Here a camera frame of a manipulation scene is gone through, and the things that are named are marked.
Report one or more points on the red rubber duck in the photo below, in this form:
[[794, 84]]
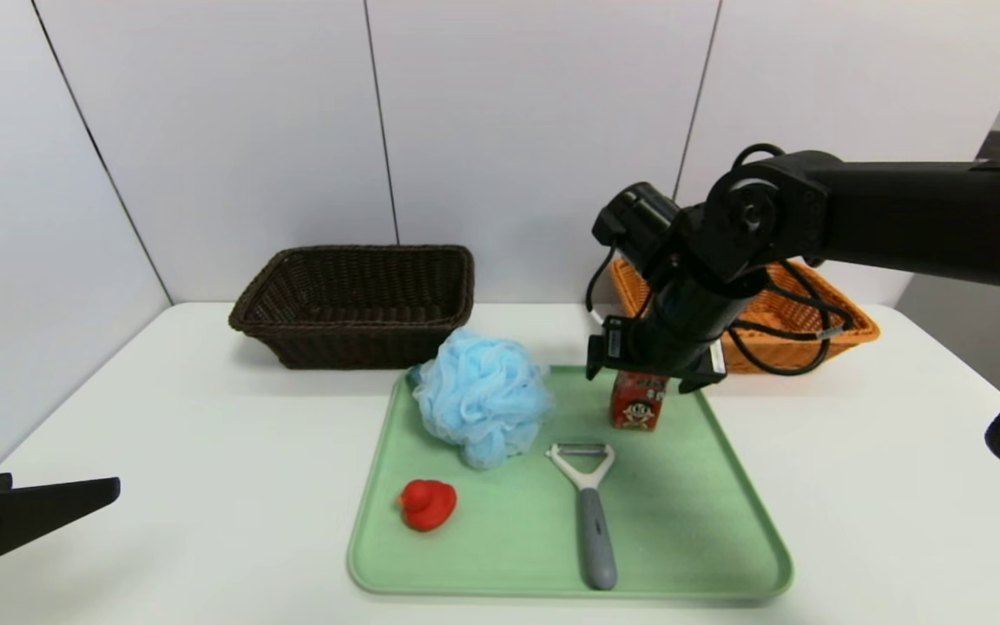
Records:
[[426, 508]]

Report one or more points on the dark wall fixture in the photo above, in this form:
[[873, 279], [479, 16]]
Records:
[[995, 145]]

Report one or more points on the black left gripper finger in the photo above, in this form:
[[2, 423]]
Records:
[[14, 521]]

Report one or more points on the dark brown wicker basket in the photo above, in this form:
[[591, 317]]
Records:
[[352, 347]]

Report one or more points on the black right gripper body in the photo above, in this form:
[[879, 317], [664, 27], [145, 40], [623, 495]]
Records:
[[649, 363]]

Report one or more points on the light blue bath loofah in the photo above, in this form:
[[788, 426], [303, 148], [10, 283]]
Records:
[[483, 399]]

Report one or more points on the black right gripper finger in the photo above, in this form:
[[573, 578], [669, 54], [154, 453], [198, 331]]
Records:
[[707, 382], [595, 366]]

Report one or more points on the light green plastic tray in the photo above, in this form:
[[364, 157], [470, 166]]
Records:
[[509, 521]]

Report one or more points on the red drink carton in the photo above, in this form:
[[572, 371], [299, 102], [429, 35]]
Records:
[[639, 408]]

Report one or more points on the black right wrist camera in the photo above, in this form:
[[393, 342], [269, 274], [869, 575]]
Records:
[[639, 217]]

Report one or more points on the orange wicker basket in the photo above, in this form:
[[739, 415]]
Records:
[[847, 340]]

